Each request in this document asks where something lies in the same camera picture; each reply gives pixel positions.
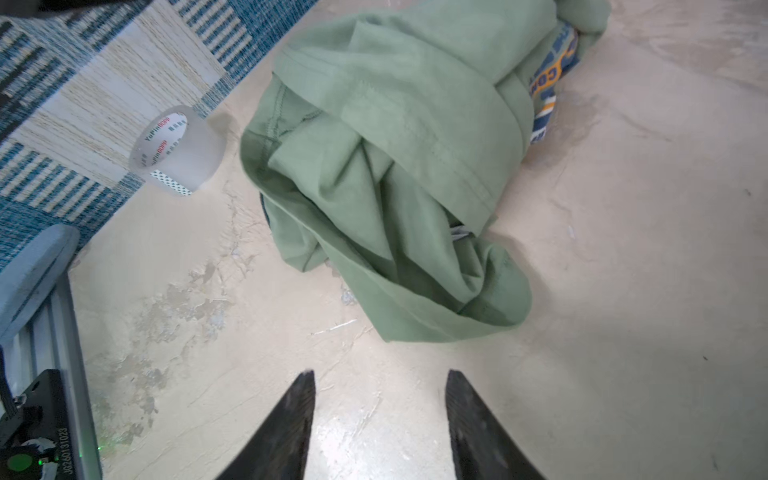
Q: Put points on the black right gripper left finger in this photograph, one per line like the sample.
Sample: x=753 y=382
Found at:
x=280 y=446

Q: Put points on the green t-shirt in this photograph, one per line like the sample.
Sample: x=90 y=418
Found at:
x=385 y=141

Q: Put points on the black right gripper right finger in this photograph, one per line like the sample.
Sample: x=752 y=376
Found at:
x=481 y=447

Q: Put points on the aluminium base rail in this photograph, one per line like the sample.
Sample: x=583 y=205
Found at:
x=50 y=431

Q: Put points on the right clear tape roll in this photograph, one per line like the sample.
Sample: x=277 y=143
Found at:
x=178 y=151

